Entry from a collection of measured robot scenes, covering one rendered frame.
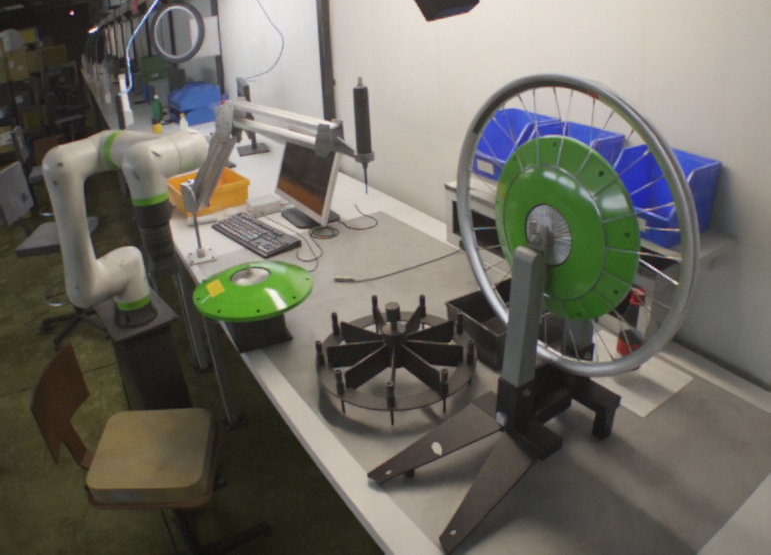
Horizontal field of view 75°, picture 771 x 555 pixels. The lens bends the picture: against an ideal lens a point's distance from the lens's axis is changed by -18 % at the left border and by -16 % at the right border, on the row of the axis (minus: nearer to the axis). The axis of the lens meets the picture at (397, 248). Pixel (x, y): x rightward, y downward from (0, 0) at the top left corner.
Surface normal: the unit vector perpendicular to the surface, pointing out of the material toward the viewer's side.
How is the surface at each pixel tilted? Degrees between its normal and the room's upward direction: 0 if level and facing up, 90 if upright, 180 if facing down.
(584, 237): 88
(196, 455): 0
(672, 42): 90
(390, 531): 0
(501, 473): 18
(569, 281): 98
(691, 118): 90
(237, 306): 23
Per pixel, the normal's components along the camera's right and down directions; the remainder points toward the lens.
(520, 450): -0.30, -0.79
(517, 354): -0.82, 0.22
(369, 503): -0.05, -0.91
